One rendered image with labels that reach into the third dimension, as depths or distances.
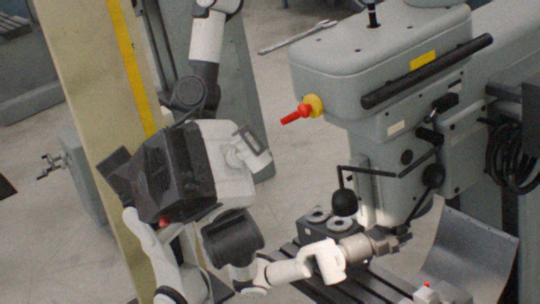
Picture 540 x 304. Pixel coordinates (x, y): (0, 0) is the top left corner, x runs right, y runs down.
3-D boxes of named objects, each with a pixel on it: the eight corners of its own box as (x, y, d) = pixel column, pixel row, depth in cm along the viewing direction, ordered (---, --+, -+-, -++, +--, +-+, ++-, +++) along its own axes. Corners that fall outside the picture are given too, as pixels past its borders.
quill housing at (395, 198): (399, 241, 195) (388, 140, 180) (349, 214, 211) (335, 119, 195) (445, 209, 204) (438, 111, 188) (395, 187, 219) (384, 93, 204)
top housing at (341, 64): (353, 129, 167) (343, 67, 160) (286, 102, 187) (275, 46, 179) (481, 59, 188) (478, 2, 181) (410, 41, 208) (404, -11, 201)
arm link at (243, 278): (229, 298, 218) (223, 274, 198) (231, 258, 224) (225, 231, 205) (267, 299, 217) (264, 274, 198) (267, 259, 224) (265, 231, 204)
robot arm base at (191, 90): (168, 121, 196) (207, 119, 194) (166, 74, 196) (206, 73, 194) (186, 122, 211) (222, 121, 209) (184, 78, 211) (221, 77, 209)
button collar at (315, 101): (319, 121, 174) (315, 99, 171) (304, 115, 178) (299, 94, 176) (325, 118, 175) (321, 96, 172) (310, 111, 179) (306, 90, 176)
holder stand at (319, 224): (348, 284, 244) (341, 237, 234) (302, 263, 259) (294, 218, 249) (370, 265, 251) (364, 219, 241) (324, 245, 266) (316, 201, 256)
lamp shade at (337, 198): (327, 214, 188) (324, 195, 186) (339, 199, 194) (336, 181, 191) (351, 219, 185) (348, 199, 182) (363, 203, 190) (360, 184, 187)
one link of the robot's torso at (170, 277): (158, 321, 242) (110, 208, 222) (187, 289, 254) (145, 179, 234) (191, 329, 233) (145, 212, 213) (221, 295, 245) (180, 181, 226)
